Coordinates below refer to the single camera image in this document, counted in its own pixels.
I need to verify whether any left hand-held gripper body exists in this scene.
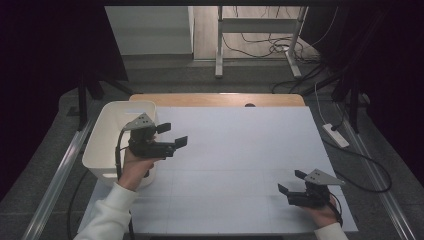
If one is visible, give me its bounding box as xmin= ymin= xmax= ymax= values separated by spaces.
xmin=122 ymin=112 xmax=176 ymax=160

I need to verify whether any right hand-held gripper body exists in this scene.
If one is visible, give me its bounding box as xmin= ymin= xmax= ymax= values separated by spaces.
xmin=287 ymin=168 xmax=347 ymax=210

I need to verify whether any white plastic bin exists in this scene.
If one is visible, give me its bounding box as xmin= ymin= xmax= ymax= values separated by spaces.
xmin=81 ymin=100 xmax=160 ymax=188

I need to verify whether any person's right hand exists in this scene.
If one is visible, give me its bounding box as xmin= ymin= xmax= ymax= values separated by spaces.
xmin=303 ymin=195 xmax=342 ymax=230

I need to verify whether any person's left hand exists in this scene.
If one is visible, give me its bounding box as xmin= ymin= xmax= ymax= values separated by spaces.
xmin=117 ymin=146 xmax=165 ymax=192

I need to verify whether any wooden table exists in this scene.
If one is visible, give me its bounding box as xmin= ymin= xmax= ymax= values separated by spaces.
xmin=129 ymin=93 xmax=306 ymax=108

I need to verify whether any white power strip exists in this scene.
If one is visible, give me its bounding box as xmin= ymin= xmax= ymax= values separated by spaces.
xmin=321 ymin=123 xmax=351 ymax=149

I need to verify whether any white table cover sheet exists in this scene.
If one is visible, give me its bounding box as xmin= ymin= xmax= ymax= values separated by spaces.
xmin=77 ymin=105 xmax=360 ymax=235

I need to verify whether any black tripod stand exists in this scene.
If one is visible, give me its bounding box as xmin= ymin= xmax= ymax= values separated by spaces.
xmin=68 ymin=68 xmax=141 ymax=133

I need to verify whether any black stand with dark cloth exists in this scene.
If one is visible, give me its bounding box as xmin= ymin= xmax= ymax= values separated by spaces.
xmin=328 ymin=63 xmax=371 ymax=134

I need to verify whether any white cabinet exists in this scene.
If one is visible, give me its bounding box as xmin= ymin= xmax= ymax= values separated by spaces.
xmin=104 ymin=5 xmax=195 ymax=56

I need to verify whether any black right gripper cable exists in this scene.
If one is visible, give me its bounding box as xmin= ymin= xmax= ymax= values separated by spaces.
xmin=329 ymin=194 xmax=345 ymax=228

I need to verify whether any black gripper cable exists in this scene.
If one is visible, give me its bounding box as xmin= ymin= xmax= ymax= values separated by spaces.
xmin=329 ymin=194 xmax=345 ymax=228
xmin=67 ymin=129 xmax=136 ymax=240

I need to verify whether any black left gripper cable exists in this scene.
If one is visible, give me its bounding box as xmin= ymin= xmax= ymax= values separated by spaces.
xmin=67 ymin=129 xmax=136 ymax=240

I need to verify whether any aluminium rail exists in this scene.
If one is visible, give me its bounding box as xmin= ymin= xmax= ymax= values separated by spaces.
xmin=334 ymin=101 xmax=418 ymax=240
xmin=21 ymin=119 xmax=96 ymax=240

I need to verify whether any black power cable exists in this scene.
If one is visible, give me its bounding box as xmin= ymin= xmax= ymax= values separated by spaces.
xmin=322 ymin=134 xmax=393 ymax=194

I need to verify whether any white cable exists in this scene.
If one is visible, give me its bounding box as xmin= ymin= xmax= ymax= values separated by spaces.
xmin=313 ymin=81 xmax=330 ymax=126

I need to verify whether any tangle of floor cables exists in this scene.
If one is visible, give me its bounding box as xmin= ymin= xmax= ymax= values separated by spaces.
xmin=221 ymin=6 xmax=323 ymax=65

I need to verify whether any white metal stand frame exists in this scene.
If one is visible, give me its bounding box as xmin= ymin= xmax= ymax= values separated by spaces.
xmin=214 ymin=5 xmax=309 ymax=80

